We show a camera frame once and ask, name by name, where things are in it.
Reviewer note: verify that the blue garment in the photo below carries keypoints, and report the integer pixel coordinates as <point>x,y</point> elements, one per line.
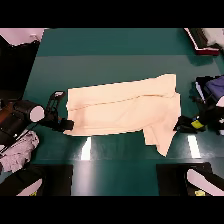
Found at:
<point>216,86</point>

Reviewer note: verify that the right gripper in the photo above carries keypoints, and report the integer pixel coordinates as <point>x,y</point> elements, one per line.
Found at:
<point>186,124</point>

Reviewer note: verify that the cream shirt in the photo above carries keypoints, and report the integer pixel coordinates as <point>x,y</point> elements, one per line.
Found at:
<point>123,110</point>

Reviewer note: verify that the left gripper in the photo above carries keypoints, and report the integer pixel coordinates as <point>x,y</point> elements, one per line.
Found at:
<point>66,125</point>

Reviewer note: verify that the pale lilac garment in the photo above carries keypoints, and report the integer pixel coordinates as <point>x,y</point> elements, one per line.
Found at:
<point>18,151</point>

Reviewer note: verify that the black garment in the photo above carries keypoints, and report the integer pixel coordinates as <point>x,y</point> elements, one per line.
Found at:
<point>199,37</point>

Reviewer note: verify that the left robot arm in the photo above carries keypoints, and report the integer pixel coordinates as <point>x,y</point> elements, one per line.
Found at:
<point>27,112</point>

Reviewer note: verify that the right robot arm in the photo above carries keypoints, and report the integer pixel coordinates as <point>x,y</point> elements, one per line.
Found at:
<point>213,115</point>

